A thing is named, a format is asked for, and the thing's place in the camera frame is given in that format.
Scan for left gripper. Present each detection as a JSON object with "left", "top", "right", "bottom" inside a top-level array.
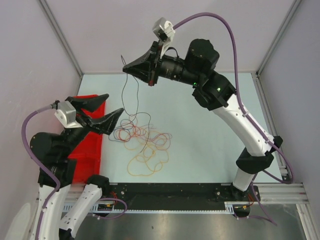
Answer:
[{"left": 60, "top": 92, "right": 124, "bottom": 156}]

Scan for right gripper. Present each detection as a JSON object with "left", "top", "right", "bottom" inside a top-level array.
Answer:
[{"left": 122, "top": 41, "right": 201, "bottom": 88}]

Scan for dark grey thin wire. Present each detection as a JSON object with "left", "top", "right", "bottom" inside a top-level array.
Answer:
[{"left": 120, "top": 55, "right": 154, "bottom": 153}]

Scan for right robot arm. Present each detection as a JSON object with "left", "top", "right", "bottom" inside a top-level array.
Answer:
[{"left": 122, "top": 38, "right": 283, "bottom": 201}]

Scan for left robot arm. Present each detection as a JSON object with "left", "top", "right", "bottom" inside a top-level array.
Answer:
[{"left": 21, "top": 93, "right": 124, "bottom": 240}]

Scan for red plastic bin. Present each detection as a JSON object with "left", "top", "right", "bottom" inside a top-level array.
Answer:
[{"left": 68, "top": 94, "right": 106, "bottom": 184}]

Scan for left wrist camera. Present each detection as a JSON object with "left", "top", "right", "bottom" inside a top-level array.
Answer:
[{"left": 54, "top": 101, "right": 77, "bottom": 129}]

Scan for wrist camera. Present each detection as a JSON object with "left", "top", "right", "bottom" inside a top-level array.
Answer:
[
  {"left": 152, "top": 17, "right": 176, "bottom": 59},
  {"left": 54, "top": 101, "right": 77, "bottom": 129}
]

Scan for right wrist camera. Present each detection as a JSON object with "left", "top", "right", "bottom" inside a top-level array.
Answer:
[{"left": 152, "top": 17, "right": 176, "bottom": 59}]

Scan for orange-red thin wire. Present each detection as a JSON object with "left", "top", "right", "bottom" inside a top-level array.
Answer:
[{"left": 117, "top": 113, "right": 151, "bottom": 142}]

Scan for yellow thin wire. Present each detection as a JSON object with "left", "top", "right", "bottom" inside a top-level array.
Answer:
[{"left": 123, "top": 127, "right": 171, "bottom": 177}]

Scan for pink thin wire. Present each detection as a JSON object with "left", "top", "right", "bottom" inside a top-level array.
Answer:
[{"left": 139, "top": 123, "right": 173, "bottom": 152}]

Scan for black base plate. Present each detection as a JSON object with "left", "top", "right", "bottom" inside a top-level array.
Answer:
[{"left": 109, "top": 183, "right": 260, "bottom": 210}]

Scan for slotted cable duct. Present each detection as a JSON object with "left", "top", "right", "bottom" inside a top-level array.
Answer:
[{"left": 62, "top": 201, "right": 253, "bottom": 215}]

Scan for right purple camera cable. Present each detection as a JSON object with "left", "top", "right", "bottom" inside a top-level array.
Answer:
[{"left": 173, "top": 12, "right": 295, "bottom": 227}]

